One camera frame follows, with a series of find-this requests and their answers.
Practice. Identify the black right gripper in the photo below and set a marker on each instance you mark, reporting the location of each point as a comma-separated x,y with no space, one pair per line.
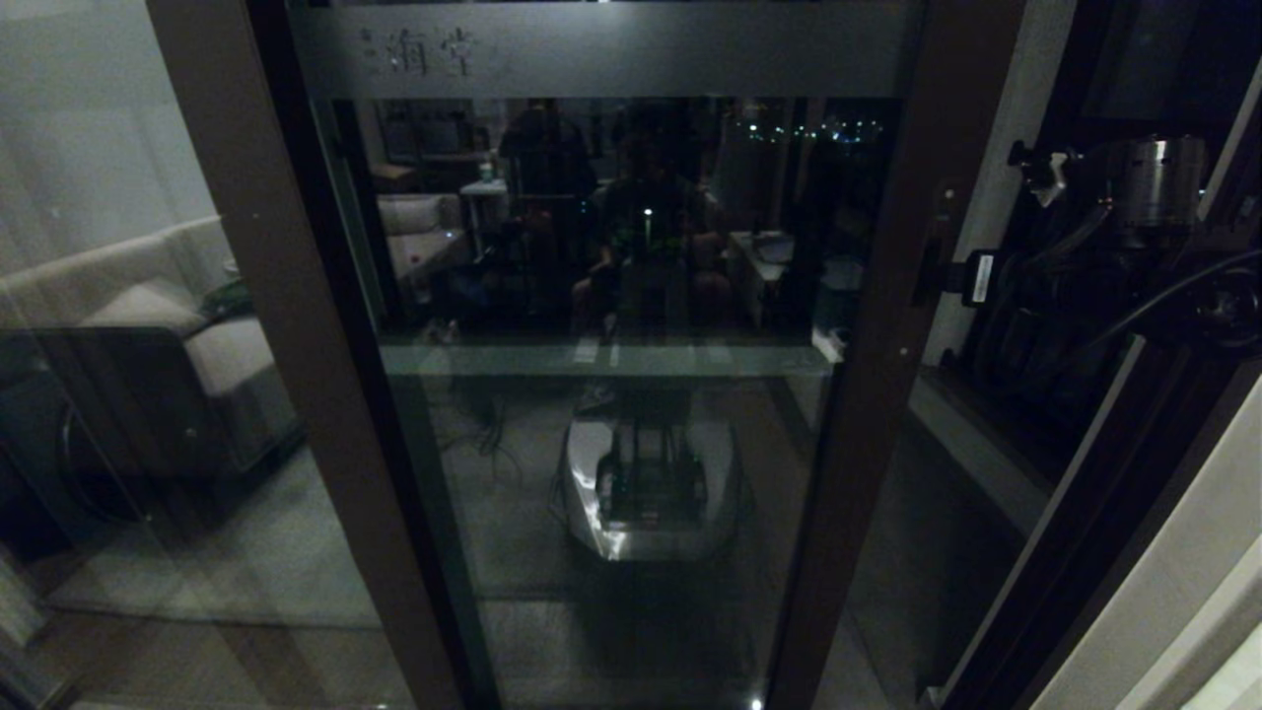
1065,296

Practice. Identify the brown framed sliding glass door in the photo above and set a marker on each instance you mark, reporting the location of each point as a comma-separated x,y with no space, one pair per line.
868,444

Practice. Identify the brown framed fixed glass panel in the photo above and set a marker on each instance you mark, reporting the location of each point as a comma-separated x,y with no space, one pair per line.
335,414

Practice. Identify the light grey sofa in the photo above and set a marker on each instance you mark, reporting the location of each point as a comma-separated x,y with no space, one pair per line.
227,355

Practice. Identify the short grey stone sill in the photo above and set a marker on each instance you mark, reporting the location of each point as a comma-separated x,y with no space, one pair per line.
986,444

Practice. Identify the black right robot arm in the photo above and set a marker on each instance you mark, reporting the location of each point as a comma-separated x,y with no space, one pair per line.
1232,306

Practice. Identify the grey rug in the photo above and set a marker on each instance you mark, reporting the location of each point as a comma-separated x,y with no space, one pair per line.
227,562

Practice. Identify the dark brown window frame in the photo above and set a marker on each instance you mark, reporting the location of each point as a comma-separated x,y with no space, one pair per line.
1134,59

